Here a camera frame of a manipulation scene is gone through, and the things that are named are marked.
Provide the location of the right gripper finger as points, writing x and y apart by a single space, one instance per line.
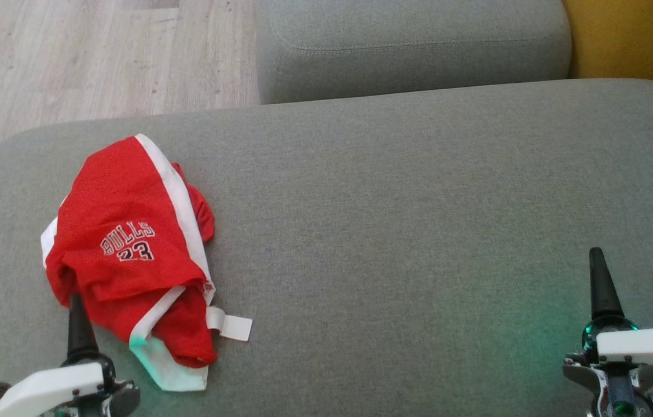
603 289

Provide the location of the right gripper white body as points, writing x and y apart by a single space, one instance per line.
645 347

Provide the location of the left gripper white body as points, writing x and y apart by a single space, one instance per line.
48 388

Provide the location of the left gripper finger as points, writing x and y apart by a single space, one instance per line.
80 336

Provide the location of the red jersey shirt white sleeves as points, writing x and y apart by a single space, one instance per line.
187 330

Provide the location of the red basketball shorts white stripe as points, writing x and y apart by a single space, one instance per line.
118 197

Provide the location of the grey fabric sofa seat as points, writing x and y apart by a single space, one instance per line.
396 231

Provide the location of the mustard yellow cushion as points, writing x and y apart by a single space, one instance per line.
633 35

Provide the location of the grey sofa back cushion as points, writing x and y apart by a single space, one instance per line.
407 52

